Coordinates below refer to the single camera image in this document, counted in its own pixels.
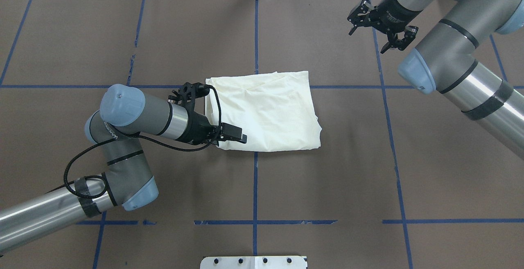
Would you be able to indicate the cream long-sleeve cat shirt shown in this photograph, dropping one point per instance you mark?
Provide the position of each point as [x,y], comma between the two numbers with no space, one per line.
[274,110]

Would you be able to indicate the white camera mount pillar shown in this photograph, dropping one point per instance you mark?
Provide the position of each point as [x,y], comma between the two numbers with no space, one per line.
[255,262]

